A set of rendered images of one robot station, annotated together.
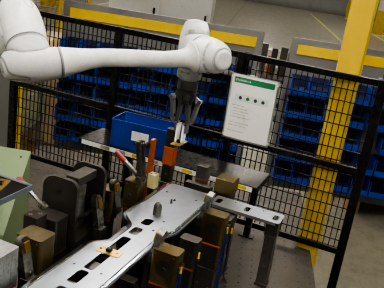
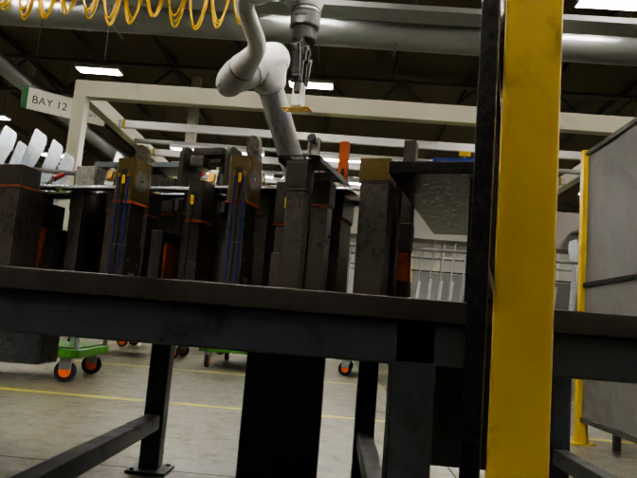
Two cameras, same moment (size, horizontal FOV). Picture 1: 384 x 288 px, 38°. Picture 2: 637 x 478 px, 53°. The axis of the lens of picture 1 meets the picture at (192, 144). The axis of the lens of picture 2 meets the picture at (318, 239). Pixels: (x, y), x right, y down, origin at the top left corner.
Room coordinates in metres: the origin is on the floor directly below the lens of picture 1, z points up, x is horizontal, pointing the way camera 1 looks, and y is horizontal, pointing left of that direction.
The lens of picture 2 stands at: (1.97, -1.74, 0.64)
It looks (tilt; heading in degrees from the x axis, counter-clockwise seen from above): 8 degrees up; 87
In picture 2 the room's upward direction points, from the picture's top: 5 degrees clockwise
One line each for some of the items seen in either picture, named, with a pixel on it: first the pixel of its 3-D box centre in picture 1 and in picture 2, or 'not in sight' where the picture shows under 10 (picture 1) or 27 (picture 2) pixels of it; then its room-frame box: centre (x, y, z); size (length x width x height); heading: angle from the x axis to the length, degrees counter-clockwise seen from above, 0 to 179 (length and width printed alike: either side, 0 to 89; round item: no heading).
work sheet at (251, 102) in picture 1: (250, 110); not in sight; (2.45, -0.24, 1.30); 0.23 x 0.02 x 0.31; 70
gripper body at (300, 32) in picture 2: (186, 91); (302, 45); (1.96, 0.05, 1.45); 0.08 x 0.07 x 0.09; 70
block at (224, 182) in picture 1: (220, 215); (373, 231); (2.18, -0.17, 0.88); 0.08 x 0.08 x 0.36; 70
